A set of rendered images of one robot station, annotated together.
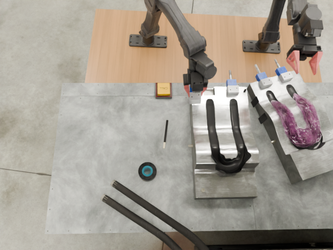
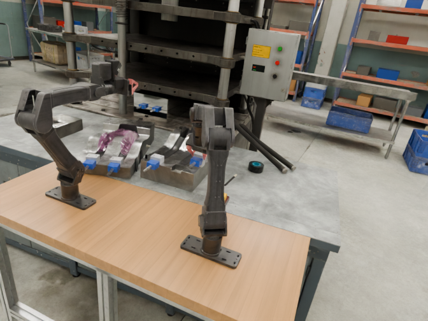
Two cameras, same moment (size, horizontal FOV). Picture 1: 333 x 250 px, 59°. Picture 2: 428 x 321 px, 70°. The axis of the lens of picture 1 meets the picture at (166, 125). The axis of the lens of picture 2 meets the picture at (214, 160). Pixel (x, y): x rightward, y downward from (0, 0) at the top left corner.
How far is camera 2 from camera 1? 184 cm
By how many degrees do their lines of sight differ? 84
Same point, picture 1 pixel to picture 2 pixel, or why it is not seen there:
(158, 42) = (197, 241)
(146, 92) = (236, 207)
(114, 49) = (264, 259)
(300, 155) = (143, 127)
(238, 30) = (73, 221)
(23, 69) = not seen: outside the picture
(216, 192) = not seen: hidden behind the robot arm
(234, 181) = not seen: hidden behind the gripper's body
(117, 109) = (273, 206)
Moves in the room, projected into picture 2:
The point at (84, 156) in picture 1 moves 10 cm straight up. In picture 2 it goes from (308, 190) to (313, 172)
